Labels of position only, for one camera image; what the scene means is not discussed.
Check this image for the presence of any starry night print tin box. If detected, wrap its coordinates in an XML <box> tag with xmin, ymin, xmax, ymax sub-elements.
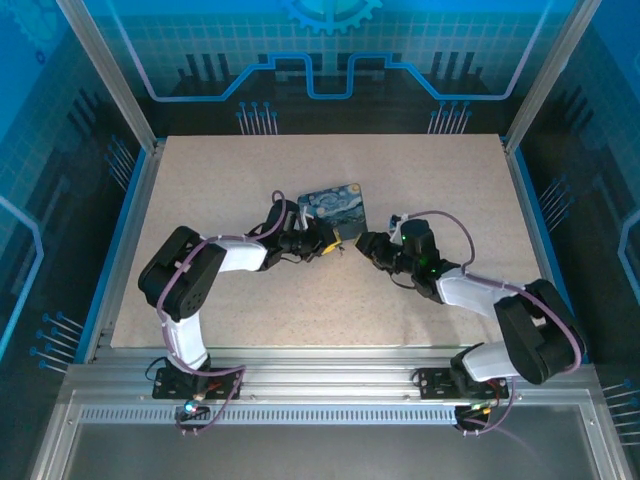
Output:
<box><xmin>297</xmin><ymin>182</ymin><xmax>370</xmax><ymax>243</ymax></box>

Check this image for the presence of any small LED circuit board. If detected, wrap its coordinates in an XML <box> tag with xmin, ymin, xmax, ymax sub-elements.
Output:
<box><xmin>174</xmin><ymin>395</ymin><xmax>211</xmax><ymax>421</ymax></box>
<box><xmin>462</xmin><ymin>397</ymin><xmax>501</xmax><ymax>419</ymax></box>

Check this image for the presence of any grey metal shelf plate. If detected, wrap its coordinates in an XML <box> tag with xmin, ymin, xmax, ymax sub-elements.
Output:
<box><xmin>59</xmin><ymin>423</ymin><xmax>606</xmax><ymax>480</ymax></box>

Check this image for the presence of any aluminium cross rail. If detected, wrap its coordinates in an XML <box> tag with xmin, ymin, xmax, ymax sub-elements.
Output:
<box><xmin>62</xmin><ymin>345</ymin><xmax>599</xmax><ymax>410</ymax></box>

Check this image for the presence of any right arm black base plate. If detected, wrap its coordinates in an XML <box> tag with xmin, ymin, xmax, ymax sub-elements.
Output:
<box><xmin>413</xmin><ymin>366</ymin><xmax>511</xmax><ymax>402</ymax></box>

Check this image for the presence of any aluminium side rail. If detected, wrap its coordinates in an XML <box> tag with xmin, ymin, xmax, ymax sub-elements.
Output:
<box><xmin>82</xmin><ymin>141</ymin><xmax>164</xmax><ymax>364</ymax></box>

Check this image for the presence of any slotted grey cable duct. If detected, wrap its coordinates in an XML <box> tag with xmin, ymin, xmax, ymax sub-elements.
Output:
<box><xmin>78</xmin><ymin>406</ymin><xmax>464</xmax><ymax>427</ymax></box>

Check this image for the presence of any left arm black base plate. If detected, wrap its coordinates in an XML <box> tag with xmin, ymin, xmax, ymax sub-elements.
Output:
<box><xmin>151</xmin><ymin>367</ymin><xmax>244</xmax><ymax>402</ymax></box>

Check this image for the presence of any aluminium frame post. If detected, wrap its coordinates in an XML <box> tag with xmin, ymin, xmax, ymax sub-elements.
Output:
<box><xmin>502</xmin><ymin>0</ymin><xmax>604</xmax><ymax>153</ymax></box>
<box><xmin>55</xmin><ymin>0</ymin><xmax>162</xmax><ymax>153</ymax></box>

